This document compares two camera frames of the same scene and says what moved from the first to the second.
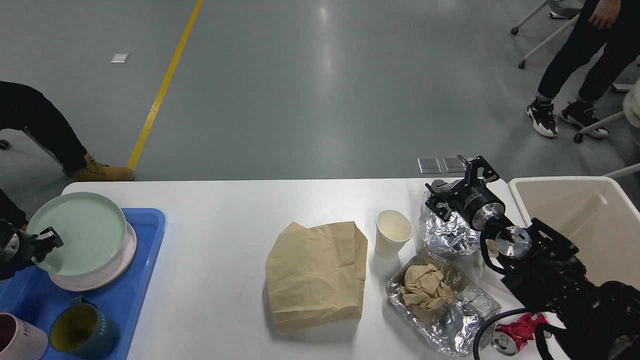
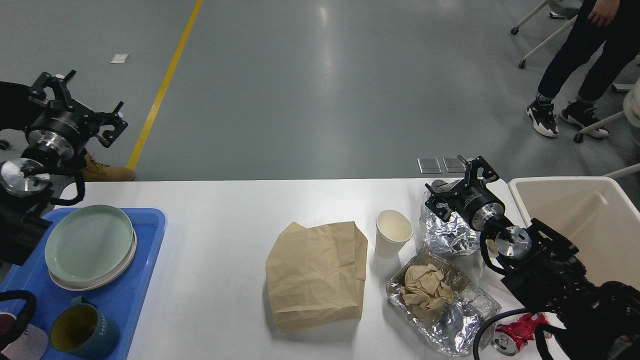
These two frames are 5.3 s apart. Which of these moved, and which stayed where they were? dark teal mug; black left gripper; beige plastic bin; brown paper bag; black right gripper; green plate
Moved: green plate; black left gripper
Stayed: dark teal mug; black right gripper; brown paper bag; beige plastic bin
